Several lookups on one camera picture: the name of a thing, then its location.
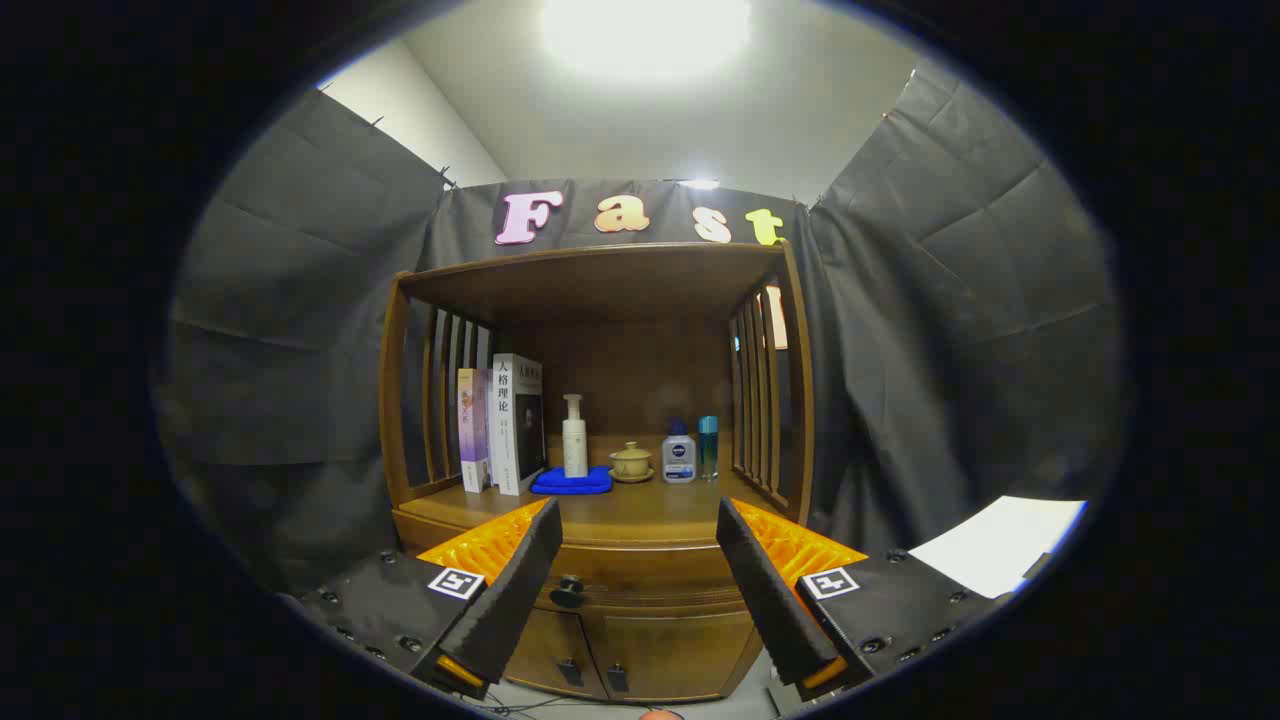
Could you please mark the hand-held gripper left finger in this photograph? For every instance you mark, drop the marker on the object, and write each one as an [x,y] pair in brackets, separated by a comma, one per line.
[510,590]

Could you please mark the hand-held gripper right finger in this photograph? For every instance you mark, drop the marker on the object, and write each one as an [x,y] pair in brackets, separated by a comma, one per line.
[765,590]

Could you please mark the wooden drawer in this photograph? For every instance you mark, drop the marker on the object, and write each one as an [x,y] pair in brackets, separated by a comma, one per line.
[650,575]

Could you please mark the wooden cabinet door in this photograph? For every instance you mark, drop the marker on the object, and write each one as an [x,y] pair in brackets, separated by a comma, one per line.
[680,655]
[545,645]

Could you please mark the wooden countertop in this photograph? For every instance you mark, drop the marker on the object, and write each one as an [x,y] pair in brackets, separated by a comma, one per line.
[640,512]

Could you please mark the wooden cabinet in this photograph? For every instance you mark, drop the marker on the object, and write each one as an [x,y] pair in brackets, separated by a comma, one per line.
[640,370]

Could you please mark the blue folded cloth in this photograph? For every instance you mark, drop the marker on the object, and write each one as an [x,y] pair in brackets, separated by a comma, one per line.
[572,482]

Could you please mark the teal slim bottle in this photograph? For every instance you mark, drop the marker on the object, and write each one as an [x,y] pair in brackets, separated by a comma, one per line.
[708,450]

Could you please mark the white bottle with blue cap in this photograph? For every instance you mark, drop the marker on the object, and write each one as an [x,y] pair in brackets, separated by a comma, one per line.
[679,460]

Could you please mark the white pump bottle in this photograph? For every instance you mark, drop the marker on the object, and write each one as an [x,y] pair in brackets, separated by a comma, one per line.
[575,445]

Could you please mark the white and black book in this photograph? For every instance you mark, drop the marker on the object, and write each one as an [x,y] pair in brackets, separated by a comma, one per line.
[515,430]

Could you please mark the purple book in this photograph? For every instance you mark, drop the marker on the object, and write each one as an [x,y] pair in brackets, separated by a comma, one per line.
[470,430]

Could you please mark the tan lidded teacup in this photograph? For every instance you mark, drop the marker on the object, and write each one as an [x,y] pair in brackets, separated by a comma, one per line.
[631,463]

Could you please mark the thin pale book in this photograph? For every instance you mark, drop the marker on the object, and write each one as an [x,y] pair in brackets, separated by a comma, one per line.
[487,400]

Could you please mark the white flat panel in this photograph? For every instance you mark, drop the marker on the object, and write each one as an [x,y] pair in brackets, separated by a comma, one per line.
[1000,545]

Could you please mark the black backdrop cloth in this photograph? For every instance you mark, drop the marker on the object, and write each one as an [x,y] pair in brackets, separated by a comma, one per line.
[290,330]

